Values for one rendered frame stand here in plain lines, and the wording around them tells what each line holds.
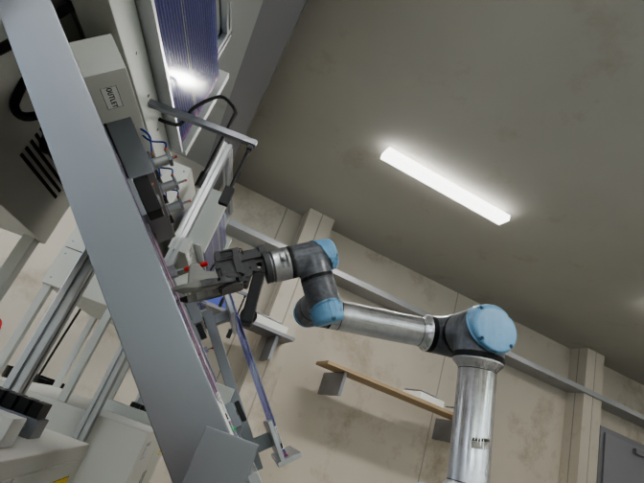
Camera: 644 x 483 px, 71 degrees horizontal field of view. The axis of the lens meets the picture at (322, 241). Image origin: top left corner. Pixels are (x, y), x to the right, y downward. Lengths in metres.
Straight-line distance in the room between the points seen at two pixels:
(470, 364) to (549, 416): 5.61
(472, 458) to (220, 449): 0.73
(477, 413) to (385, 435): 4.17
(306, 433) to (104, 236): 4.41
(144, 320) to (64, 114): 0.26
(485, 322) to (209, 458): 0.78
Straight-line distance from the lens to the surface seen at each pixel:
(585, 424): 6.74
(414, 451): 5.42
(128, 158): 0.95
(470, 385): 1.09
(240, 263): 0.98
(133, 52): 1.04
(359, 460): 5.11
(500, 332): 1.11
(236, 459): 0.44
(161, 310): 0.50
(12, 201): 1.17
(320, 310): 0.98
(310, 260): 1.00
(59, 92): 0.64
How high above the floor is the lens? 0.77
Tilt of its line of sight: 23 degrees up
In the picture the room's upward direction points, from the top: 20 degrees clockwise
